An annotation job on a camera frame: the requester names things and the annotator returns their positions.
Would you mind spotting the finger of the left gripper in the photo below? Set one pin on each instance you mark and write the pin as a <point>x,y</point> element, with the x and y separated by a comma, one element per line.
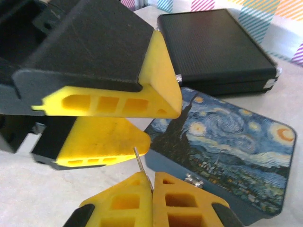
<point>99,139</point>
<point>99,59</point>

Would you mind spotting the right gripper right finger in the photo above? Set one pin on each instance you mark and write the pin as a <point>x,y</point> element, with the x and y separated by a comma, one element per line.
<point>184,208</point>

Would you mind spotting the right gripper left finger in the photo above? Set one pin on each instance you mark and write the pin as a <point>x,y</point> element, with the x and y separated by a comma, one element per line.
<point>123,208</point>

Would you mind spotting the thin metal pin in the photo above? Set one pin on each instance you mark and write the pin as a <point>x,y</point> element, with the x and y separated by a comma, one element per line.
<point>140,163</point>

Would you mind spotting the starry night tin box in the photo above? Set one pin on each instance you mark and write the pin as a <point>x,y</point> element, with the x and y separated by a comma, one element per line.
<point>236,153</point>

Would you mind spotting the black hard case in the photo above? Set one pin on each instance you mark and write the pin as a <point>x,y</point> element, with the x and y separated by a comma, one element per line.
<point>213,47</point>

